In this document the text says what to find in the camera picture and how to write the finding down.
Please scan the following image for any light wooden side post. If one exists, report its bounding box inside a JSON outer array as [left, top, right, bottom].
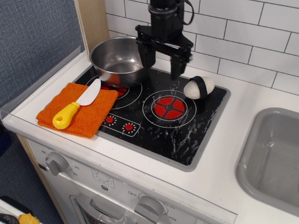
[[74, 0, 110, 60]]

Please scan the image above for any white plush rice ball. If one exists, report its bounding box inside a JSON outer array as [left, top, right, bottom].
[[183, 76, 215, 99]]

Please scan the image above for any orange folded cloth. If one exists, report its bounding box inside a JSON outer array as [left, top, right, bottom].
[[36, 83, 118, 138]]

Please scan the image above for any yellow black object on floor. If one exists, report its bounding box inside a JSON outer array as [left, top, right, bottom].
[[0, 213, 40, 224]]

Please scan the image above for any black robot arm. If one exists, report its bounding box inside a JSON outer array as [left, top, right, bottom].
[[135, 0, 194, 80]]

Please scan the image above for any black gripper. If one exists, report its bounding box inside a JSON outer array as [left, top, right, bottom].
[[135, 7, 194, 80]]

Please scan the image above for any white toy oven front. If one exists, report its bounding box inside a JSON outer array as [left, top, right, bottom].
[[28, 140, 236, 224]]

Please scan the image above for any grey left oven knob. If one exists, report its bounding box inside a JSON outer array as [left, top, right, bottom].
[[45, 152, 69, 176]]

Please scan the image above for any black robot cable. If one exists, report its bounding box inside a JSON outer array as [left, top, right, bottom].
[[181, 0, 195, 26]]

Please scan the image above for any grey oven knob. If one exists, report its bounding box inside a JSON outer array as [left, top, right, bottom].
[[45, 152, 69, 176], [134, 196, 165, 224]]

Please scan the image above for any stainless steel bowl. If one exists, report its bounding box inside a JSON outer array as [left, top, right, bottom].
[[90, 36, 150, 88]]

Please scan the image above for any grey sink basin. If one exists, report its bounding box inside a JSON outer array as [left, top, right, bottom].
[[236, 108, 299, 216]]

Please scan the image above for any black toy cooktop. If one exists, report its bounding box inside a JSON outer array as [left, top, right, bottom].
[[72, 66, 232, 173]]

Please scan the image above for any yellow handled toy knife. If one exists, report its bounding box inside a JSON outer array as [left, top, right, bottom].
[[52, 78, 101, 129]]

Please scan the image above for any grey right oven knob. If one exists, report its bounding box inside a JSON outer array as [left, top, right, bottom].
[[134, 196, 165, 224]]

